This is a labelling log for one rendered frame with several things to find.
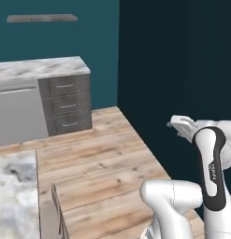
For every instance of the grey floating wall shelf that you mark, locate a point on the grey floating wall shelf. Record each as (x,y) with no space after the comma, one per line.
(42,18)

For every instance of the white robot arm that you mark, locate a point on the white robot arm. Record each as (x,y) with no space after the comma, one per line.
(215,174)

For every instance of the grey island cabinet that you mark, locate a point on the grey island cabinet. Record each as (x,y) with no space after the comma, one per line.
(47,222)

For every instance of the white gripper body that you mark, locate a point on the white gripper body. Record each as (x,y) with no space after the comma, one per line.
(183,126)

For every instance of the silver dishwasher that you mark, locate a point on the silver dishwasher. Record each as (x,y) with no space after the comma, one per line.
(18,116)

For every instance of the grey drawer cabinet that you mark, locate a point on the grey drawer cabinet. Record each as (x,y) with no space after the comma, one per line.
(65,104)

